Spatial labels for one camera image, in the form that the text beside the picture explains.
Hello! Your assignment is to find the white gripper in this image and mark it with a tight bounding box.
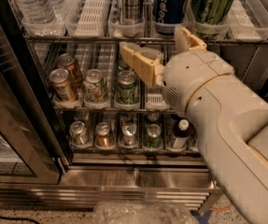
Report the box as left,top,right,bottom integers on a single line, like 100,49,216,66
120,25,233,117

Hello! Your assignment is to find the silver blue redbull can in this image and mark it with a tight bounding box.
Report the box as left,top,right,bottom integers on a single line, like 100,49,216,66
121,0,143,25

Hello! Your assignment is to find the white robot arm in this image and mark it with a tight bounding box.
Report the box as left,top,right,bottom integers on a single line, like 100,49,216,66
120,26,268,224

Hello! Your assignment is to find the blue pepsi can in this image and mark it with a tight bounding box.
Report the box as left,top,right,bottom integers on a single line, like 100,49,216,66
152,0,187,35

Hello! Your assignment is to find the green can rear middle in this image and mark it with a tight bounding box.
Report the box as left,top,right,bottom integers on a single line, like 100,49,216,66
117,58,132,73

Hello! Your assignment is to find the tall green can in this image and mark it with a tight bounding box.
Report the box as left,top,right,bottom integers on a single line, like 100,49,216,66
190,0,233,34

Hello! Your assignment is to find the green can front middle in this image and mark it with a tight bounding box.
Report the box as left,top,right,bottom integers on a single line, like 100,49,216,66
115,70,138,105

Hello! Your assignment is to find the white green patterned can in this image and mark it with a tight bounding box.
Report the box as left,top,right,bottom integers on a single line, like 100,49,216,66
84,69,108,103

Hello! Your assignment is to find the small green can bottom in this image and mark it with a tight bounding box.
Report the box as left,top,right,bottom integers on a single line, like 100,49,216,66
144,124,162,149

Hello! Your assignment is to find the small gold can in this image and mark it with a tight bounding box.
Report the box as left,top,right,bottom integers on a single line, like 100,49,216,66
95,122,112,148

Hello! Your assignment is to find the gold can rear left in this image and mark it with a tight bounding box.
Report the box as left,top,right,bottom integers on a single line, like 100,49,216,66
56,53,82,91

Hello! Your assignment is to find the gold can front left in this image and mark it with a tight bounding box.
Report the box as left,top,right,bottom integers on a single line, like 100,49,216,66
49,68,78,102

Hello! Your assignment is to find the stainless steel display fridge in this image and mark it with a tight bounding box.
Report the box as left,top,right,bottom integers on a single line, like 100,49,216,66
0,0,268,213

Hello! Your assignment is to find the small green silver can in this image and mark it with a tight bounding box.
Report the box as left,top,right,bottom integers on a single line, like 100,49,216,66
69,121,90,146

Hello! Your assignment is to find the left glass fridge door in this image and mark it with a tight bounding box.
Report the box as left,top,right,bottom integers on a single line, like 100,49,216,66
0,0,61,184

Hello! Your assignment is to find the brown bottle white cap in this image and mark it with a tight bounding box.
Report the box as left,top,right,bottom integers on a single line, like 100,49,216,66
171,119,190,149

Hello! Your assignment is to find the clear water bottle front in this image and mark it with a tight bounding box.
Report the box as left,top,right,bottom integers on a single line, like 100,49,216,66
15,0,55,24

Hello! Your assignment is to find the clear plastic bag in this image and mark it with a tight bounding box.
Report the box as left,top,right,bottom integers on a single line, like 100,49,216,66
92,202,199,224

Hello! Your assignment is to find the blue tape on floor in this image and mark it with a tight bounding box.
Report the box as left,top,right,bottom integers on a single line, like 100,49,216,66
191,211,212,224

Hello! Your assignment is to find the orange cable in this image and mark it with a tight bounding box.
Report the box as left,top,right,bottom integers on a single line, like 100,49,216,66
209,203,233,213

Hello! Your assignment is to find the black cable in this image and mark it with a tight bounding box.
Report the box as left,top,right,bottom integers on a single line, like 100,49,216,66
0,204,41,224

